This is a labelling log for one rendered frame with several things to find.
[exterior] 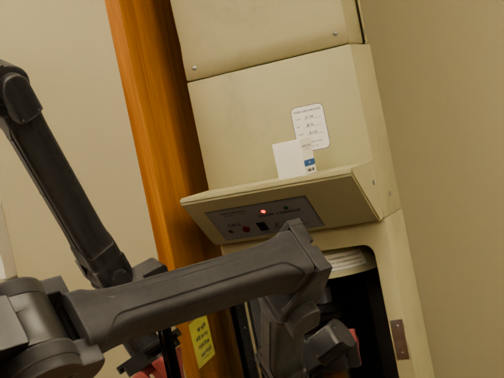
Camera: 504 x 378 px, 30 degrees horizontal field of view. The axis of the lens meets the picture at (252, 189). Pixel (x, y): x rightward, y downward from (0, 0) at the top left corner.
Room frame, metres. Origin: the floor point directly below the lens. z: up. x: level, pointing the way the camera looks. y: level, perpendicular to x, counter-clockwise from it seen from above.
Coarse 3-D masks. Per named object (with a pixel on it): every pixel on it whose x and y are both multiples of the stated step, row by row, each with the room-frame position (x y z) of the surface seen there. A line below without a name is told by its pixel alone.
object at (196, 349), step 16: (192, 320) 1.53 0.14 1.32; (208, 320) 1.59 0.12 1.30; (224, 320) 1.65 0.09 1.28; (160, 336) 1.42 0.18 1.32; (176, 336) 1.46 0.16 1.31; (192, 336) 1.51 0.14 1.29; (208, 336) 1.57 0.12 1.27; (224, 336) 1.64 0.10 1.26; (176, 352) 1.45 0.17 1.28; (192, 352) 1.50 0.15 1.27; (208, 352) 1.56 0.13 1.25; (224, 352) 1.62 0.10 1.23; (192, 368) 1.49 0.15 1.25; (208, 368) 1.55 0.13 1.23; (224, 368) 1.61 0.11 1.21; (240, 368) 1.67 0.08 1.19
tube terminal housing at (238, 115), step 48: (336, 48) 1.60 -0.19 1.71; (192, 96) 1.72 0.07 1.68; (240, 96) 1.68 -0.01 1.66; (288, 96) 1.64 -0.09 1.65; (336, 96) 1.60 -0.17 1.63; (240, 144) 1.69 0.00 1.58; (336, 144) 1.61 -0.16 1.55; (384, 144) 1.66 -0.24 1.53; (384, 192) 1.61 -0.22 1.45; (336, 240) 1.63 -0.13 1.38; (384, 240) 1.59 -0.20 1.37; (384, 288) 1.60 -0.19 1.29
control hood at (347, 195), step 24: (336, 168) 1.57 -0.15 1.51; (360, 168) 1.52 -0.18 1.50; (216, 192) 1.59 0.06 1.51; (240, 192) 1.57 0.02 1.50; (264, 192) 1.56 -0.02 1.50; (288, 192) 1.54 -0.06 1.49; (312, 192) 1.53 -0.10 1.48; (336, 192) 1.52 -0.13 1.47; (360, 192) 1.51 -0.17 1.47; (192, 216) 1.64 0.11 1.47; (336, 216) 1.57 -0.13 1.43; (360, 216) 1.56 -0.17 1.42; (216, 240) 1.69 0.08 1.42; (240, 240) 1.67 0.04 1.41
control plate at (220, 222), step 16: (240, 208) 1.60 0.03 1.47; (256, 208) 1.59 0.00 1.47; (272, 208) 1.58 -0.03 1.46; (288, 208) 1.58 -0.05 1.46; (304, 208) 1.57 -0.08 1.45; (224, 224) 1.64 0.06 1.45; (240, 224) 1.64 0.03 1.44; (272, 224) 1.62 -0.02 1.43; (304, 224) 1.60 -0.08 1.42; (320, 224) 1.60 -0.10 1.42
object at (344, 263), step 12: (324, 252) 1.67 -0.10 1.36; (336, 252) 1.67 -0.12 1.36; (348, 252) 1.67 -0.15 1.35; (360, 252) 1.67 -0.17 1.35; (372, 252) 1.69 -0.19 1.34; (336, 264) 1.66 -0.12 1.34; (348, 264) 1.66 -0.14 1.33; (360, 264) 1.66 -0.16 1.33; (372, 264) 1.67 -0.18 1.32; (336, 276) 1.65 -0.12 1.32
